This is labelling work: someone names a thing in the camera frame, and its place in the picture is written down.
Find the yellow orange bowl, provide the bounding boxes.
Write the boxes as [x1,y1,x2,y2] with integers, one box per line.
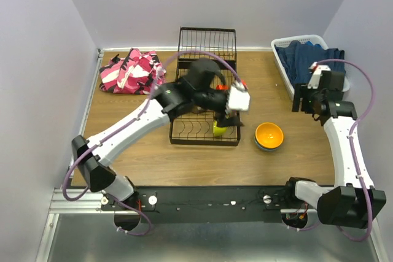
[254,122,284,148]

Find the blue bowl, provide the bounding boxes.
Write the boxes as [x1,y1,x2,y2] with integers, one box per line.
[254,139,279,152]

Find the orange bowl top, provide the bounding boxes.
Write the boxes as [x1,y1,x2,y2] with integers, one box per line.
[216,85,229,91]

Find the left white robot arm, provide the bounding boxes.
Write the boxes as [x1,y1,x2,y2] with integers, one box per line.
[66,58,250,210]

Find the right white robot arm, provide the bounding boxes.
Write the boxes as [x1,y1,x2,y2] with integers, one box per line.
[282,65,386,229]

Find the dark blue jeans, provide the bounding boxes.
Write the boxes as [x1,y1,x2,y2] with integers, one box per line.
[275,40,345,86]

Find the white plastic basket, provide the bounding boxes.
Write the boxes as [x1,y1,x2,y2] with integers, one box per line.
[271,34,342,99]

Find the pink camouflage cloth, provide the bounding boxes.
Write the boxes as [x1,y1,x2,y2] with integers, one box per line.
[99,48,166,95]

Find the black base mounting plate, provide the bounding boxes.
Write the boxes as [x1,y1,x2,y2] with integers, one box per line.
[101,185,320,225]

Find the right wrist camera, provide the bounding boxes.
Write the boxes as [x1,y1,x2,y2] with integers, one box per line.
[307,62,331,89]

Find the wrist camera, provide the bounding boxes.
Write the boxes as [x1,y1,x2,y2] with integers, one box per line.
[226,80,251,112]
[307,62,331,89]

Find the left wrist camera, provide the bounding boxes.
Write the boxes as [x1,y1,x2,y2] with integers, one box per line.
[226,80,251,112]

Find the black wire dish rack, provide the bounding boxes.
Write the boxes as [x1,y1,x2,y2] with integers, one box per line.
[169,26,241,147]

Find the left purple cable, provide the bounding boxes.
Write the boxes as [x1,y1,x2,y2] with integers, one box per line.
[62,50,246,236]

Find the purple cable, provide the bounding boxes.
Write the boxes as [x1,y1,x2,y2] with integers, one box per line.
[62,50,246,236]
[308,58,377,242]

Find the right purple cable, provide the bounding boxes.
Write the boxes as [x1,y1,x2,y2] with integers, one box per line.
[308,58,377,242]

